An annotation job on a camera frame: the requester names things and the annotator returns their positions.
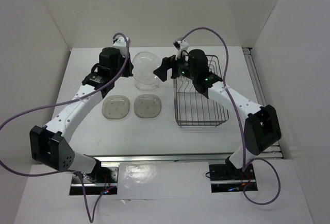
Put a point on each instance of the clear plate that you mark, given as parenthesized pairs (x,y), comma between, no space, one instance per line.
(147,84)
(144,64)

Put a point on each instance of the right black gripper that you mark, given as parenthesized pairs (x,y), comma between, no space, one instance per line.
(167,63)

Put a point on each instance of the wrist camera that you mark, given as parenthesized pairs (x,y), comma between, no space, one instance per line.
(120,44)
(181,45)

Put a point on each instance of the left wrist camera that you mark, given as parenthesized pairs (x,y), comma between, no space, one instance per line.
(120,44)

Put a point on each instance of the smoky plate front right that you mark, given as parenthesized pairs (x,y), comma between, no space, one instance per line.
(147,106)

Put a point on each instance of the smoky plate front left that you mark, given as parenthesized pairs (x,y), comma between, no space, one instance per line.
(115,107)

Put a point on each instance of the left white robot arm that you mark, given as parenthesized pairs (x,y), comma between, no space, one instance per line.
(50,143)

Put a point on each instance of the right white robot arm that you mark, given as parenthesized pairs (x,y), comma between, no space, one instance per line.
(259,125)

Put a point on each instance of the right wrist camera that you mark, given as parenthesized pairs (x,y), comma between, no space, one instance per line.
(181,45)

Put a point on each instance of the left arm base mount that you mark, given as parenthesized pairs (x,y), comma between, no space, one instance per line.
(94,187)

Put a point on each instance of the aluminium rail right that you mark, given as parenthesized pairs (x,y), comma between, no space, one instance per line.
(274,151)

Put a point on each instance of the smoky plate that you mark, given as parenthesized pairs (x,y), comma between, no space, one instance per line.
(115,107)
(147,106)

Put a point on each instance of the metal wire dish rack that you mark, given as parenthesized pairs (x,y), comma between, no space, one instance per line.
(194,110)

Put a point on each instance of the aluminium rail front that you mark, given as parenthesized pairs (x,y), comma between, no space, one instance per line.
(164,158)

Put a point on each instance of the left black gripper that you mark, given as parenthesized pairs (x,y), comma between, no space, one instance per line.
(128,72)

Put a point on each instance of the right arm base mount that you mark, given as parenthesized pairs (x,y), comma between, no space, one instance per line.
(225,178)

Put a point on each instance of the aluminium rail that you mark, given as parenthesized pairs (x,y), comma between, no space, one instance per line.
(164,158)
(274,151)

